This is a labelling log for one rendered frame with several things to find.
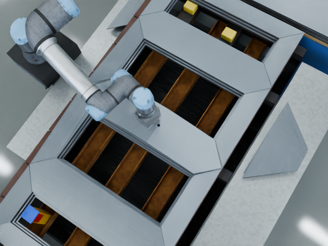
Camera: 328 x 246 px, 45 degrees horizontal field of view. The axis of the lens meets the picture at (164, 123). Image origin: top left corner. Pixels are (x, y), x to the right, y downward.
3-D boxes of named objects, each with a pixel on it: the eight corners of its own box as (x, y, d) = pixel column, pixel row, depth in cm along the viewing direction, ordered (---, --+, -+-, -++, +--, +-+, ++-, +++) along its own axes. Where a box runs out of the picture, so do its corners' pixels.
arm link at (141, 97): (141, 80, 146) (157, 95, 144) (144, 91, 156) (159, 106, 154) (126, 94, 145) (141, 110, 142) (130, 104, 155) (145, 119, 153)
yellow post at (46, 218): (53, 215, 188) (38, 212, 170) (47, 224, 187) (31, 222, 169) (45, 210, 189) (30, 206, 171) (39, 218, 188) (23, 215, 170)
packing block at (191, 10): (197, 8, 206) (198, 3, 203) (193, 15, 205) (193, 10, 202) (188, 3, 208) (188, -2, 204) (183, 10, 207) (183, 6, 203)
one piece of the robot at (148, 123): (149, 125, 154) (153, 136, 170) (164, 109, 156) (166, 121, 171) (131, 111, 157) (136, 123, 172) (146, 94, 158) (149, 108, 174)
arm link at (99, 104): (7, 24, 145) (96, 121, 143) (30, 5, 147) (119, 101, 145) (15, 35, 156) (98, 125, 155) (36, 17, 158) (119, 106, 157)
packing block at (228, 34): (235, 35, 200) (236, 31, 196) (231, 43, 199) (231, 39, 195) (225, 30, 202) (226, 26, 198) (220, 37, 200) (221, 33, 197)
